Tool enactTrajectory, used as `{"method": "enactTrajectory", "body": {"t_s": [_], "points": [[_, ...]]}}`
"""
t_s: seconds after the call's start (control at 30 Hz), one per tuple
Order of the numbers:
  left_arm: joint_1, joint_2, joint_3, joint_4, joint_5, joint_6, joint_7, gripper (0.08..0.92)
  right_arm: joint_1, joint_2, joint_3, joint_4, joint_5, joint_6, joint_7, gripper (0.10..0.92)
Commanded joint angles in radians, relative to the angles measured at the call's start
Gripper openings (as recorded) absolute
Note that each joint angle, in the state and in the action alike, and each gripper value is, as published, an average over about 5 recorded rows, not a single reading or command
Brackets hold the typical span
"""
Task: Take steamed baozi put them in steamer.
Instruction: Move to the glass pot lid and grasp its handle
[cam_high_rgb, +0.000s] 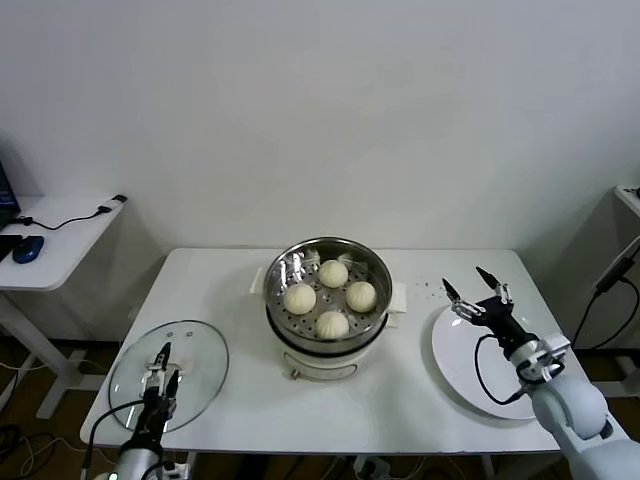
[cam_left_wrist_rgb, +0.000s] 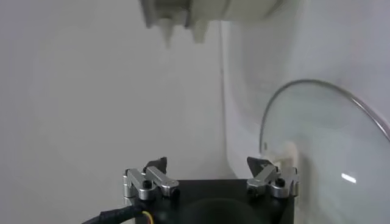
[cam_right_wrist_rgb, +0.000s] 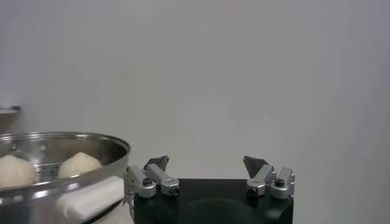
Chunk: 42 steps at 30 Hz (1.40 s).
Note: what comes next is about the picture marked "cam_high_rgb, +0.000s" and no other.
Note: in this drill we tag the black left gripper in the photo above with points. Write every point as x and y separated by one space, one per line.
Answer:
152 425

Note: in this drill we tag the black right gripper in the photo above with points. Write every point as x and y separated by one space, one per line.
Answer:
497 317

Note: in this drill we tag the glass pot lid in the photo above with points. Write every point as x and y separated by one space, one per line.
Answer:
200 350

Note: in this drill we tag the white steamed baozi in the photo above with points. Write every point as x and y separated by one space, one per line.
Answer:
300 298
333 273
361 296
331 325

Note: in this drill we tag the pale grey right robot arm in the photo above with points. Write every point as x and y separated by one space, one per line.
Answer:
575 405

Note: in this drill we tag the stainless steel steamer basket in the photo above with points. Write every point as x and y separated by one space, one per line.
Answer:
280 280

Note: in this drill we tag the steel steamer pot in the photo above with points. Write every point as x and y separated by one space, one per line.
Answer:
320 365

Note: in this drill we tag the scattered dark crumbs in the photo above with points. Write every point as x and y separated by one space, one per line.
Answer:
428 285

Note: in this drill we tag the large white plate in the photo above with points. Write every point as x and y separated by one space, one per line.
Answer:
450 360

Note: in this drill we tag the white side table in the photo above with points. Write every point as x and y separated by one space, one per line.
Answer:
60 250

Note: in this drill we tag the white desk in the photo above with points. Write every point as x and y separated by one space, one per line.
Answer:
627 200

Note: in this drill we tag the blue computer mouse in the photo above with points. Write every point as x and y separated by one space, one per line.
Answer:
27 250

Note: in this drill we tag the flat black device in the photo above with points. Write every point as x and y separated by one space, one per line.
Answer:
7 245

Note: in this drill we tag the dark laptop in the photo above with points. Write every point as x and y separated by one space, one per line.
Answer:
5 195

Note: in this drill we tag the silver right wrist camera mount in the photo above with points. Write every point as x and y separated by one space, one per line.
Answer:
542 357

